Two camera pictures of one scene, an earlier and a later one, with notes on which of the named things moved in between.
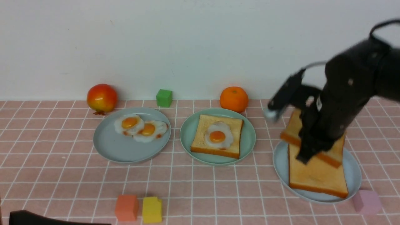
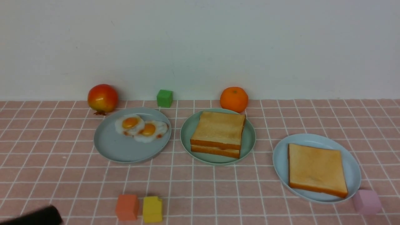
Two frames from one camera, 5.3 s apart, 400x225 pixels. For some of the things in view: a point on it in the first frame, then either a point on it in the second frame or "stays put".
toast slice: [333, 154] to [221, 130]
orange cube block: [127, 207] stays put
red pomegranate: [102, 98] stays put
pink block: [367, 202] stays put
